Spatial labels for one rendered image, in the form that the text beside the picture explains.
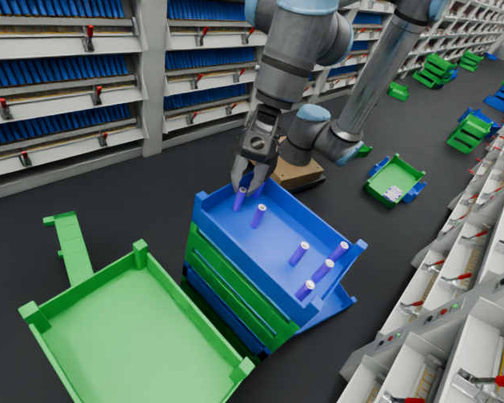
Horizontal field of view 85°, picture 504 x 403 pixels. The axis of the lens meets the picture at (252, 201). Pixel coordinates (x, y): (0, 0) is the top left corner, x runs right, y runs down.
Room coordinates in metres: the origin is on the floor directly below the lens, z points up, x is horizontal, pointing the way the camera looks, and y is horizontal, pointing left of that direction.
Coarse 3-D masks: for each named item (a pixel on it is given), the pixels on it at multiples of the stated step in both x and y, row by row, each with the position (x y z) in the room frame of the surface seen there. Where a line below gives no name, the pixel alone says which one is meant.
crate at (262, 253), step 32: (224, 192) 0.43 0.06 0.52; (288, 192) 0.49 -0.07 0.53; (224, 224) 0.37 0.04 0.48; (288, 224) 0.44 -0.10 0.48; (320, 224) 0.44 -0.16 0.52; (256, 256) 0.33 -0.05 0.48; (288, 256) 0.36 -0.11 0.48; (320, 256) 0.39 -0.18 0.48; (352, 256) 0.38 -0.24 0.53; (288, 288) 0.28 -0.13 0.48; (320, 288) 0.31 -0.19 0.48
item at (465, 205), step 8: (472, 192) 1.55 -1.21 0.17; (480, 192) 1.53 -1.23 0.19; (464, 200) 1.42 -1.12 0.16; (472, 200) 1.46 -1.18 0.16; (456, 208) 1.35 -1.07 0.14; (464, 208) 1.37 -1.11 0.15; (472, 208) 1.38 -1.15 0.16; (456, 216) 1.27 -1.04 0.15; (464, 216) 1.17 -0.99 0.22; (448, 224) 1.18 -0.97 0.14; (440, 232) 1.04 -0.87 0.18
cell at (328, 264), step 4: (328, 260) 0.33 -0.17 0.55; (324, 264) 0.32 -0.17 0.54; (328, 264) 0.32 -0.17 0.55; (332, 264) 0.33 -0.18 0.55; (320, 268) 0.32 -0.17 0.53; (324, 268) 0.32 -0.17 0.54; (328, 268) 0.32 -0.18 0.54; (316, 272) 0.32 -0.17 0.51; (320, 272) 0.32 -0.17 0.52; (324, 272) 0.32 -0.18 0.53; (328, 272) 0.32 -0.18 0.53; (312, 276) 0.33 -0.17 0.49; (316, 276) 0.32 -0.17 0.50; (320, 276) 0.32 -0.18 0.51; (324, 276) 0.32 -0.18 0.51; (316, 280) 0.32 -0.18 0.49; (320, 280) 0.32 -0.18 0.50
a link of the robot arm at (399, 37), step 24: (408, 0) 1.10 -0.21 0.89; (432, 0) 1.07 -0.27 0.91; (408, 24) 1.09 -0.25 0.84; (384, 48) 1.11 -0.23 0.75; (408, 48) 1.11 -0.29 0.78; (384, 72) 1.11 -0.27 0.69; (360, 96) 1.13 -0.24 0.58; (336, 120) 1.21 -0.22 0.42; (360, 120) 1.13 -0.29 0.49; (336, 144) 1.12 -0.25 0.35; (360, 144) 1.15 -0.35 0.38
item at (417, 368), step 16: (416, 336) 0.35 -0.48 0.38; (400, 352) 0.32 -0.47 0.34; (416, 352) 0.33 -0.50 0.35; (432, 352) 0.33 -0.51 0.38; (400, 368) 0.29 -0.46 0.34; (416, 368) 0.29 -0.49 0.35; (432, 368) 0.30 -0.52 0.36; (384, 384) 0.24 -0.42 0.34; (400, 384) 0.25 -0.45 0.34; (416, 384) 0.26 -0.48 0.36; (432, 384) 0.26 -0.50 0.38; (384, 400) 0.20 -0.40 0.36; (400, 400) 0.20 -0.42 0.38; (416, 400) 0.20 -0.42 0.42; (432, 400) 0.23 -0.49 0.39
